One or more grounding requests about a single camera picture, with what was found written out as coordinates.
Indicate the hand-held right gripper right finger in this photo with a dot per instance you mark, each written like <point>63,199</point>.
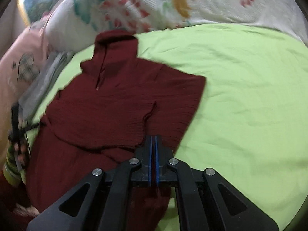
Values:
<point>157,163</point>

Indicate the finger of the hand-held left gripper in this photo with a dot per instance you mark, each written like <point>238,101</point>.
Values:
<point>33,125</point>

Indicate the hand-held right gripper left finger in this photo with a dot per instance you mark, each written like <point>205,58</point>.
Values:
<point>150,163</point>

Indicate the maroon knit sweater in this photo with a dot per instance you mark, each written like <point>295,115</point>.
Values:
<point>108,105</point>

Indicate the person's left forearm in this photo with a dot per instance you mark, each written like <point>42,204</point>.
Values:
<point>12,170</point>

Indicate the grey folded towel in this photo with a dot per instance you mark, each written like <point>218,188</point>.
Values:
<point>41,89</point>

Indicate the pink plaid cloth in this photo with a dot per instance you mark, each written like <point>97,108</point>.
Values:
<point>14,60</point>

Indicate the light green bed sheet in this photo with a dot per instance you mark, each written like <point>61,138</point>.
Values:
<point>240,101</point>

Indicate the white floral quilt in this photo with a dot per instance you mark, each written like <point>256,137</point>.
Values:
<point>156,0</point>

